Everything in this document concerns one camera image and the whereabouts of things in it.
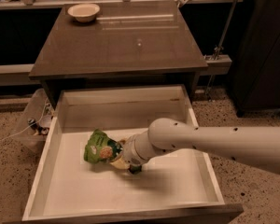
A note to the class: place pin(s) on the white bowl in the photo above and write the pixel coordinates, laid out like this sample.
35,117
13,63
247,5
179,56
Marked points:
84,12

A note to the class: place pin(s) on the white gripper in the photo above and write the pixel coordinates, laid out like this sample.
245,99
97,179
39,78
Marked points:
132,152

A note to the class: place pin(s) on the open white drawer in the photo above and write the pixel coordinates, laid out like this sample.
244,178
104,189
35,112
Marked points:
180,187

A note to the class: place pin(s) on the grey counter cabinet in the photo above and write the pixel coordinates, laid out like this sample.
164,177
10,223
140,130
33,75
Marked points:
126,39

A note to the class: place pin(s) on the green rice chip bag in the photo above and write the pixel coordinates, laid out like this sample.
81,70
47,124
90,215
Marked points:
101,148

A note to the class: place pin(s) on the clear plastic bin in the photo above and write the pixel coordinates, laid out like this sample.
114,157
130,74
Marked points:
33,126

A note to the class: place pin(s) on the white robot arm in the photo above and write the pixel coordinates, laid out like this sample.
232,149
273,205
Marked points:
257,147

